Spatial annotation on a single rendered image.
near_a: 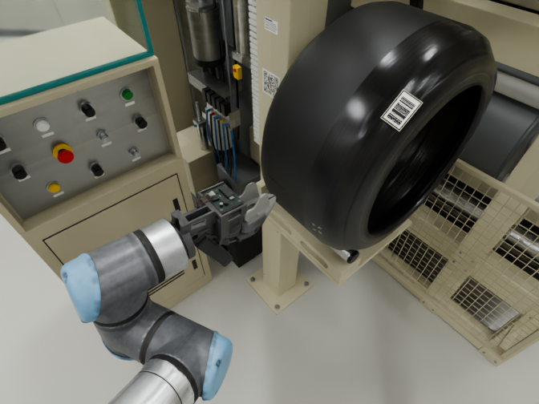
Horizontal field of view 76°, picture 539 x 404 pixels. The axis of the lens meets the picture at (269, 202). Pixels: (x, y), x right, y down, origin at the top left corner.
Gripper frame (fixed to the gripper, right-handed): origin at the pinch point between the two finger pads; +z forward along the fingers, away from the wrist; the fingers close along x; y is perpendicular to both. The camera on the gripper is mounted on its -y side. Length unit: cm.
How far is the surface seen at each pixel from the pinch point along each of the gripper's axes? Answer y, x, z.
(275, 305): -117, 24, 38
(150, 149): -27, 63, 2
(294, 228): -33.0, 10.6, 23.1
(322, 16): 22, 27, 37
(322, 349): -118, -7, 41
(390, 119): 18.7, -9.9, 16.4
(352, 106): 18.4, -3.2, 14.4
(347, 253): -27.4, -8.2, 24.8
